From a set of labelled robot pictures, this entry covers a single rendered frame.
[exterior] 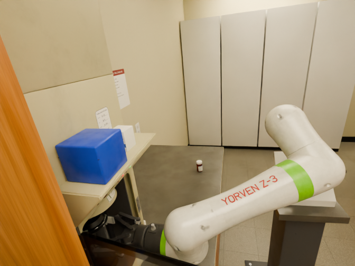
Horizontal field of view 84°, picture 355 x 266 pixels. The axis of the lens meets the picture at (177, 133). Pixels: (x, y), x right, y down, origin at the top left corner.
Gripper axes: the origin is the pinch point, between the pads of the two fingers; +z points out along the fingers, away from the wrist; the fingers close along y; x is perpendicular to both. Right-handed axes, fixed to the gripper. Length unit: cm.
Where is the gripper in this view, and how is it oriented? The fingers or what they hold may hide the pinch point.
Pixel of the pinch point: (95, 229)
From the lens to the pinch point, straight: 84.1
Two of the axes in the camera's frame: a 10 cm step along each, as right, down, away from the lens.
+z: -9.7, -0.1, 2.6
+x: 0.9, 9.2, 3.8
